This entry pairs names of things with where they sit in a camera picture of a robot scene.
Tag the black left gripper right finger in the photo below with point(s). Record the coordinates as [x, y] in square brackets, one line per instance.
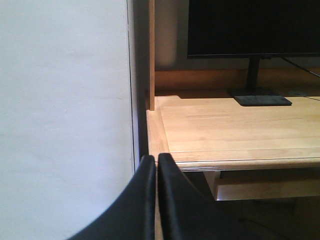
[187, 215]

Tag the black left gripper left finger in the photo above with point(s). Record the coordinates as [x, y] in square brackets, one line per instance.
[132, 215]

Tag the black computer monitor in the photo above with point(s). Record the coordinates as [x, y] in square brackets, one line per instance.
[256, 30]

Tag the wooden desk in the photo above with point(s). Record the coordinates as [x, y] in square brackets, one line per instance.
[245, 152]

